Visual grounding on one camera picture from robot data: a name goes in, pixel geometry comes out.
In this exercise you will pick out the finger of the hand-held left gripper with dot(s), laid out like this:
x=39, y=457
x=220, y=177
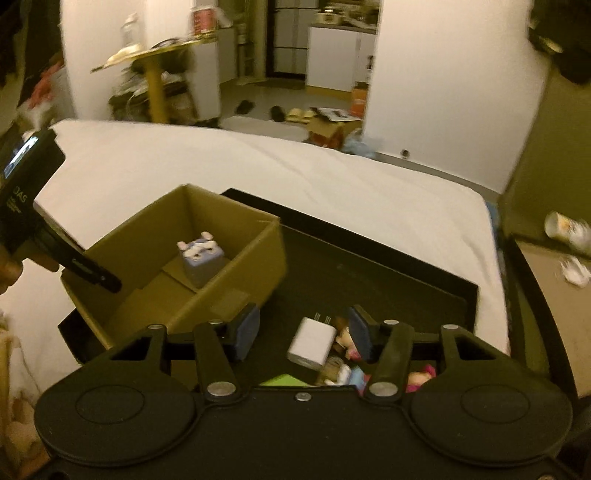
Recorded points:
x=94, y=274

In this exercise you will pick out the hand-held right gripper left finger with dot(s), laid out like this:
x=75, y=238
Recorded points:
x=245, y=336

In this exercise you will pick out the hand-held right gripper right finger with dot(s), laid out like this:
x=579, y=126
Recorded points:
x=359, y=339

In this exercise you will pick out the small doll figure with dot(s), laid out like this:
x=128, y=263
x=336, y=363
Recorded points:
x=345, y=339

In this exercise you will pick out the blue and red small toy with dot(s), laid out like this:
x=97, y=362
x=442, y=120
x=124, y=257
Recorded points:
x=344, y=373

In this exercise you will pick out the white charger plug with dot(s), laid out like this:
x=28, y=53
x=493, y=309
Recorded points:
x=310, y=344

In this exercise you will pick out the green block toy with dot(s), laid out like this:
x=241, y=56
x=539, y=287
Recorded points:
x=284, y=381

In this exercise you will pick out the black tray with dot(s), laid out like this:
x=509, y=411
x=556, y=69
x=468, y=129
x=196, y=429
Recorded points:
x=351, y=277

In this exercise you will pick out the pink doll toy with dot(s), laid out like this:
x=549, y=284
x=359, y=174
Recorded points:
x=421, y=377

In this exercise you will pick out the brown cardboard box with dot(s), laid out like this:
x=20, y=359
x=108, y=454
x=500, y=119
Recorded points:
x=249, y=263

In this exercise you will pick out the person's left hand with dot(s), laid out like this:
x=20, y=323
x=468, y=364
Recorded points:
x=8, y=272

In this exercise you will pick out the blue rabbit cube toy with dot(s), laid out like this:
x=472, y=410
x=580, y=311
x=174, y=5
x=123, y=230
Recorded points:
x=201, y=258

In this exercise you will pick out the red cloth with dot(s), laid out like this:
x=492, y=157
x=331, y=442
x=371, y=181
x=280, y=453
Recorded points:
x=46, y=85

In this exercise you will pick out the gold round side table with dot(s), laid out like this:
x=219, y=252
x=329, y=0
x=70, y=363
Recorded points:
x=154, y=74

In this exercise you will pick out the bed with white sheet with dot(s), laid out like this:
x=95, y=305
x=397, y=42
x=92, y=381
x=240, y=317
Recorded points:
x=231, y=161

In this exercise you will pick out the blue plastic bag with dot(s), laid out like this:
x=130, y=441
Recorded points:
x=359, y=146

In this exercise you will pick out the bedside table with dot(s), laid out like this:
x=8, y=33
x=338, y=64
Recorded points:
x=554, y=314

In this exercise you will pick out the open cardboard box with papers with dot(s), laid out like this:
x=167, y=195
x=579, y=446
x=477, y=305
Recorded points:
x=330, y=129

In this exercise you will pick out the black slipper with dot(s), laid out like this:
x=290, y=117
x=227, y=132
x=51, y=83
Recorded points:
x=244, y=107
x=277, y=113

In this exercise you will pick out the pair of beige slippers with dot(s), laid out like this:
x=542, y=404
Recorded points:
x=300, y=115

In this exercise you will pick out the white crumpled item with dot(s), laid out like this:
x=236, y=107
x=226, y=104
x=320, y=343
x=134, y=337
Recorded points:
x=577, y=272

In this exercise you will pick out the white paper cup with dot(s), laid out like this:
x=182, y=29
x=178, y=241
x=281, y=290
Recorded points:
x=567, y=230

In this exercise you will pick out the orange box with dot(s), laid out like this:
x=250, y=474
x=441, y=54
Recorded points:
x=360, y=99

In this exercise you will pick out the red can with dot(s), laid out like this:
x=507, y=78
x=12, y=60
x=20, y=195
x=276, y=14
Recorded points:
x=203, y=21

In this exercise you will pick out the white cabinet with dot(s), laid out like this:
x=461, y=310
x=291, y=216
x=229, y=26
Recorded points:
x=337, y=57

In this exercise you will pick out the dark glass door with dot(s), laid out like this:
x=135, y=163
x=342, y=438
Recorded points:
x=288, y=37

